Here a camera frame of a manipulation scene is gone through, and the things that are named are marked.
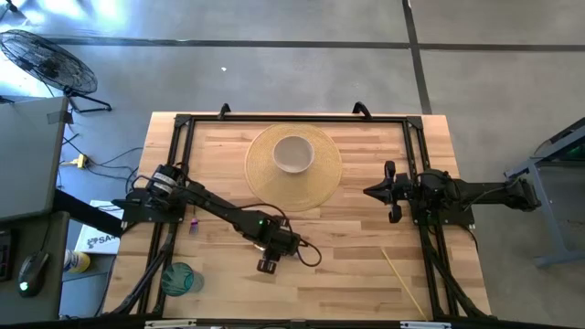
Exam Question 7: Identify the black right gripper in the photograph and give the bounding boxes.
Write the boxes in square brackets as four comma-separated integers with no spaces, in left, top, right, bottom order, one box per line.
[384,160,415,225]

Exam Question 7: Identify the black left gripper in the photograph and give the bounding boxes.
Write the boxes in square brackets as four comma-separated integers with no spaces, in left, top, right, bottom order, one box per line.
[256,221,303,276]

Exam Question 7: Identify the purple plastic fork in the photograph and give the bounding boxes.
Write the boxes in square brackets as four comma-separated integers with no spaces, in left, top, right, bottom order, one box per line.
[188,204,201,237]

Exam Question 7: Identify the teal translucent plastic cup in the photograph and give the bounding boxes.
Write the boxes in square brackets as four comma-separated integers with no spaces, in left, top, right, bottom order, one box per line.
[160,261,205,298]

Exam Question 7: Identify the round woven straw placemat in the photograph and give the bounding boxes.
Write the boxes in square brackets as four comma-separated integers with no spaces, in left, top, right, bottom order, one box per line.
[243,122,344,213]

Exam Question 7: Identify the thin yellow strip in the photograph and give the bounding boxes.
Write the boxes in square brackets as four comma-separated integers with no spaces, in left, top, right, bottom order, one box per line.
[380,247,429,322]

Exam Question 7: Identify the beige round bowl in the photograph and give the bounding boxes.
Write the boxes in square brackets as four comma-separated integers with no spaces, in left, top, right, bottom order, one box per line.
[272,134,315,175]

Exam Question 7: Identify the grey metal table stand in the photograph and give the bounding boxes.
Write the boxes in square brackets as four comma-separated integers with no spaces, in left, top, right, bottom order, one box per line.
[504,116,585,270]

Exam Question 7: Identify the white printed booklet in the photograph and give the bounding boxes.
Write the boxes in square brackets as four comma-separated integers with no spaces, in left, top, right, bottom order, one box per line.
[74,199,125,256]

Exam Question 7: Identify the black desk beam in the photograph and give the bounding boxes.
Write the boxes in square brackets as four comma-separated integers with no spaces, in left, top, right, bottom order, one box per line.
[53,188,125,238]

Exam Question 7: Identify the yellow bottle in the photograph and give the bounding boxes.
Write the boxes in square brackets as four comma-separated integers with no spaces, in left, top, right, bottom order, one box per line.
[63,249,91,275]

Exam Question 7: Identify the black computer mouse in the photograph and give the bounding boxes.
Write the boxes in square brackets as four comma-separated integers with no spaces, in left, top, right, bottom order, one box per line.
[16,249,50,299]

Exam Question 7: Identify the dark lower desk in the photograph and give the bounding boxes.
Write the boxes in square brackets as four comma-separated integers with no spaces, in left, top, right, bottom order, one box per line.
[0,210,70,326]

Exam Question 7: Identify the black keyboard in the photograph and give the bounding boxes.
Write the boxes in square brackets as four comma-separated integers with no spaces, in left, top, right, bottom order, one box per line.
[0,228,14,282]

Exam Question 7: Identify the black floor fan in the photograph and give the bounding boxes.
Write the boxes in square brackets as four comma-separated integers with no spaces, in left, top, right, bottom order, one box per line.
[0,28,113,114]

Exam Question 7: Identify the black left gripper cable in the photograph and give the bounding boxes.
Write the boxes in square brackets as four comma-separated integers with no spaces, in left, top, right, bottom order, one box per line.
[294,239,324,269]

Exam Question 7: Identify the white edge bracket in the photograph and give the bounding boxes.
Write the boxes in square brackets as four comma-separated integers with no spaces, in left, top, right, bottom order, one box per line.
[144,318,197,329]
[399,320,452,329]

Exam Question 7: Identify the black aluminium table frame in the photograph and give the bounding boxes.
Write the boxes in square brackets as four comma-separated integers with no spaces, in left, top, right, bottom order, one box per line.
[104,112,493,322]

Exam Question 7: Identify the black floor cables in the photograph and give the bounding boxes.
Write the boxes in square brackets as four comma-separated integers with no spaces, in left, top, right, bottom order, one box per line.
[58,132,145,194]

